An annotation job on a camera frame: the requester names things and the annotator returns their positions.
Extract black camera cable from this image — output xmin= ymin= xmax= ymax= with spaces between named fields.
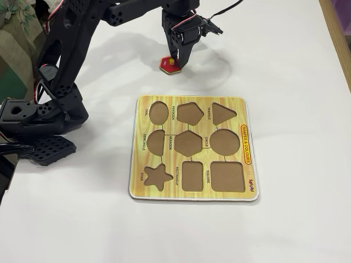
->
xmin=210 ymin=0 xmax=245 ymax=20

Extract red hexagon piece yellow pin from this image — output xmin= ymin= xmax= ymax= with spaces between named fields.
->
xmin=158 ymin=56 xmax=183 ymax=75

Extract metal pole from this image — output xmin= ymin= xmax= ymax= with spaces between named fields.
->
xmin=41 ymin=21 xmax=52 ymax=38

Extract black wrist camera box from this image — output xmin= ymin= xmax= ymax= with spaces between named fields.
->
xmin=201 ymin=16 xmax=224 ymax=38

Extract wooden shape puzzle board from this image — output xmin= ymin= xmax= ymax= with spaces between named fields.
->
xmin=128 ymin=95 xmax=261 ymax=203

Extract black grid base plate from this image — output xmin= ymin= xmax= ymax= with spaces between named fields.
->
xmin=27 ymin=135 xmax=77 ymax=167

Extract purple panel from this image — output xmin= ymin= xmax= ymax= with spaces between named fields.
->
xmin=333 ymin=0 xmax=351 ymax=53

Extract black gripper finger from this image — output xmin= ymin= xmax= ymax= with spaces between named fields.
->
xmin=161 ymin=26 xmax=179 ymax=59
xmin=178 ymin=41 xmax=197 ymax=68

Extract black power cables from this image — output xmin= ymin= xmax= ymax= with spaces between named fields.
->
xmin=0 ymin=141 xmax=34 ymax=157

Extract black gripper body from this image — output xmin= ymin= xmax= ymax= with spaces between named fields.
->
xmin=161 ymin=8 xmax=207 ymax=48

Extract floral green cushion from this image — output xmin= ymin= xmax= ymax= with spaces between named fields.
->
xmin=0 ymin=0 xmax=53 ymax=104

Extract red white servo wires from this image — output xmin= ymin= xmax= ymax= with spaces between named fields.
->
xmin=169 ymin=9 xmax=198 ymax=31

